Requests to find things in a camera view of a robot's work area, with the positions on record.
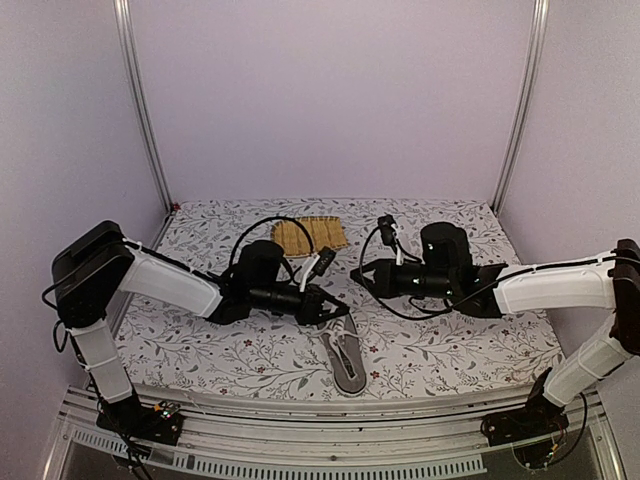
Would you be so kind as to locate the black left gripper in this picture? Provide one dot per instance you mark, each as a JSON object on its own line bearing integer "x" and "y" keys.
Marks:
{"x": 312, "y": 299}

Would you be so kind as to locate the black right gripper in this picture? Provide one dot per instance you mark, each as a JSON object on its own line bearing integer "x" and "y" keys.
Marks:
{"x": 382, "y": 290}

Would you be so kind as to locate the white shoelace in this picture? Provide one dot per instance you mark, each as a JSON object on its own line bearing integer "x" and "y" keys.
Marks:
{"x": 360, "y": 320}

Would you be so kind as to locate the grey canvas sneaker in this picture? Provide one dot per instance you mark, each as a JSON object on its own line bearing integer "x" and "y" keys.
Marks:
{"x": 347, "y": 366}

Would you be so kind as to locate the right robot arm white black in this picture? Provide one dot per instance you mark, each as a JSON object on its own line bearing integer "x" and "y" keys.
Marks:
{"x": 609, "y": 280}

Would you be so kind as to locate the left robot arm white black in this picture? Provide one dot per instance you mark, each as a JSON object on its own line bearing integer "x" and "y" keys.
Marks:
{"x": 104, "y": 265}

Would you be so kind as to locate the woven bamboo tray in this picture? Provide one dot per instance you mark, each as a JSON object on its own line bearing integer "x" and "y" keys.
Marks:
{"x": 324, "y": 231}

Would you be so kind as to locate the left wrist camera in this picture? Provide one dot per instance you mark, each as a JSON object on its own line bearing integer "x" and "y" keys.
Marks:
{"x": 316, "y": 265}

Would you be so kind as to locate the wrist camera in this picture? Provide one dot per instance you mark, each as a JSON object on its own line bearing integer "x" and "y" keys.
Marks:
{"x": 388, "y": 229}
{"x": 316, "y": 265}

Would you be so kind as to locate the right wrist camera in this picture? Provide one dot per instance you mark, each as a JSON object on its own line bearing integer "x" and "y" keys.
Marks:
{"x": 388, "y": 229}

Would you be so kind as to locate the front aluminium rail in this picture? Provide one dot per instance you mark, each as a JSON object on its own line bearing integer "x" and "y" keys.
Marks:
{"x": 236, "y": 438}

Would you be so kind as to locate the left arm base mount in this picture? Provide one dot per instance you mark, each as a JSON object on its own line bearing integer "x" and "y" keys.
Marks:
{"x": 131, "y": 419}

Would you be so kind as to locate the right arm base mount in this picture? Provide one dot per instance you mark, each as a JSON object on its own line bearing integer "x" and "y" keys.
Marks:
{"x": 538, "y": 417}

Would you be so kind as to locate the right aluminium frame post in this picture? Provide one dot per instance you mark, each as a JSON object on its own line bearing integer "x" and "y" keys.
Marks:
{"x": 531, "y": 67}

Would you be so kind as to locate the aluminium frame post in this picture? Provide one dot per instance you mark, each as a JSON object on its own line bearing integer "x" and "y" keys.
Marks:
{"x": 531, "y": 67}
{"x": 133, "y": 72}

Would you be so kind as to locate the left aluminium frame post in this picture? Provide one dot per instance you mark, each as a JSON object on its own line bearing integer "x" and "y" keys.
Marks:
{"x": 133, "y": 72}

